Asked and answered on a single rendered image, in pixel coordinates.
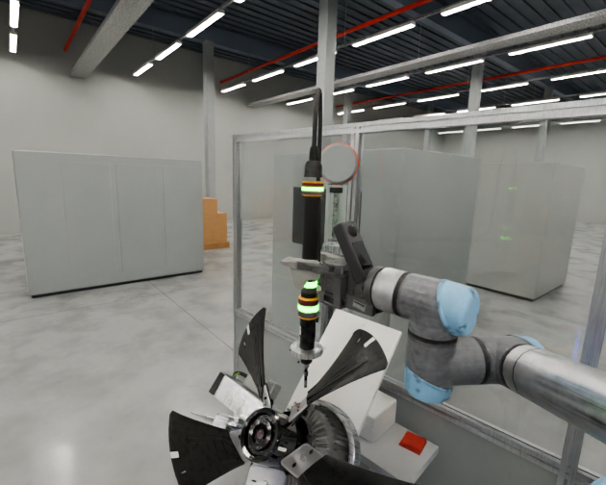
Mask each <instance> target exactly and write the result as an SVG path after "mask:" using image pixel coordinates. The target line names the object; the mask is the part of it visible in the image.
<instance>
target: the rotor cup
mask: <svg viewBox="0 0 606 485"><path fill-rule="evenodd" d="M278 414H280V415H283V416H285V417H286V419H285V418H282V417H280V416H279V415H278ZM289 417H290V412H283V413H281V412H279V411H276V410H274V409H271V408H268V407H262V408H259V409H256V410H255V411H253V412H252V413H251V414H250V415H249V416H248V418H247V419H246V421H245V422H244V424H243V427H242V430H241V433H240V447H241V450H242V453H243V455H244V456H245V458H246V459H247V460H249V461H250V462H252V463H255V464H259V465H264V466H268V467H269V468H272V469H275V470H279V471H283V472H286V476H289V475H290V474H289V473H288V472H287V471H286V470H284V469H283V468H282V467H281V466H280V465H279V463H280V462H281V461H282V460H283V459H284V458H285V457H287V456H288V455H289V454H291V453H292V452H293V451H295V450H296V449H298V448H299V447H301V446H302V445H303V444H309V445H310V446H311V445H312V444H313V436H312V431H311V427H310V426H309V424H308V422H307V421H306V420H305V419H304V418H303V417H302V416H301V417H300V419H299V420H298V421H297V422H296V423H295V424H294V425H293V426H291V423H292V421H290V422H289ZM259 429H262V430H263V431H264V433H265V434H264V436H263V438H262V439H258V438H257V432H258V430H259ZM279 447H283V448H286V449H287V450H286V452H284V451H281V450H278V448H279Z"/></svg>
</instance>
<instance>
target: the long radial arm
mask: <svg viewBox="0 0 606 485"><path fill-rule="evenodd" d="M215 397H216V398H217V399H218V400H220V401H221V402H222V403H223V404H224V405H226V406H227V407H228V408H229V409H230V410H232V411H233V412H234V413H235V414H236V415H238V416H239V417H240V418H241V419H243V420H244V421H246V419H247V418H248V416H249V415H250V414H251V413H252V412H253V411H255V410H256V409H259V408H262V407H264V406H263V403H262V401H261V399H260V398H259V396H258V395H256V394H255V393H253V392H252V391H251V390H249V389H248V388H246V387H245V386H244V385H243V383H241V382H239V381H238V380H236V379H234V378H231V377H229V376H227V375H226V376H225V377H224V379H223V381H222V382H221V384H220V386H219V388H218V389H217V391H216V393H215ZM272 409H274V410H276V411H279V412H281V413H283V410H281V409H280V408H279V407H277V406H276V405H274V404H273V405H272Z"/></svg>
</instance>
